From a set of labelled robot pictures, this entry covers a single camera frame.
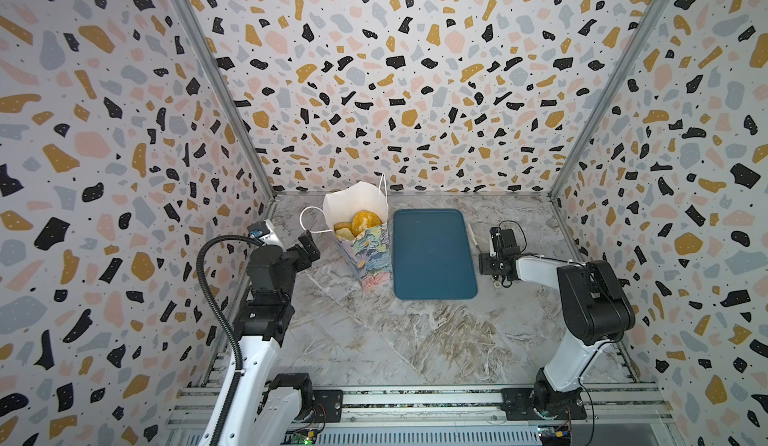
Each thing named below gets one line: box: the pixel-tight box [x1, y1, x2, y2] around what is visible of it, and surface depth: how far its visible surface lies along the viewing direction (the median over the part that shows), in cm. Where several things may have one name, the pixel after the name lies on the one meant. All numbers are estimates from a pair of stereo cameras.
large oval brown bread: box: [350, 210, 383, 237], surface depth 94 cm
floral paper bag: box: [323, 182, 392, 290], surface depth 90 cm
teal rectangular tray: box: [393, 209, 478, 300], surface depth 105 cm
